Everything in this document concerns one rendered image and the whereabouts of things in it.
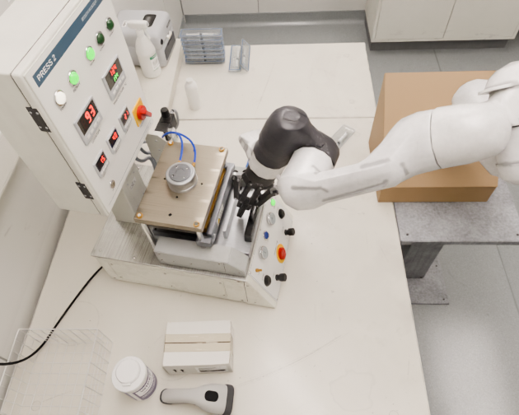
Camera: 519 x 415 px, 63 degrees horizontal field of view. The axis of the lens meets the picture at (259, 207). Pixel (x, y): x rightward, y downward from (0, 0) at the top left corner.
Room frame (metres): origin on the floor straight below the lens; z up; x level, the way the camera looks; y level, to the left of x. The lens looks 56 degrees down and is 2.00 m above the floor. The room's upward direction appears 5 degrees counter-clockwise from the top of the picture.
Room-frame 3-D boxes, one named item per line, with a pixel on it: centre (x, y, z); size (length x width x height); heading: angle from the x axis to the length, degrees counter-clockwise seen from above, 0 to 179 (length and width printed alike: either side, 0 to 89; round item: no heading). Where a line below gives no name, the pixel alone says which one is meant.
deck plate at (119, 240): (0.72, 0.23, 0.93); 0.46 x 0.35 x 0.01; 74
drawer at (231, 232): (0.70, 0.15, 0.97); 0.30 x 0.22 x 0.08; 74
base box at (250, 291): (0.73, 0.19, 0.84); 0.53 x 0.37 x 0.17; 74
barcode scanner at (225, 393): (0.23, 0.21, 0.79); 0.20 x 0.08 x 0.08; 84
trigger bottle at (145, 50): (1.59, 0.42, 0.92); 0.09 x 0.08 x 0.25; 78
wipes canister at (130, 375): (0.29, 0.37, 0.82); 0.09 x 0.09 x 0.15
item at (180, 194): (0.74, 0.22, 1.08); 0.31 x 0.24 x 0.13; 164
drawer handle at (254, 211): (0.66, 0.02, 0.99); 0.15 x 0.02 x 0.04; 164
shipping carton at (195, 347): (0.37, 0.20, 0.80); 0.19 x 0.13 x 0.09; 84
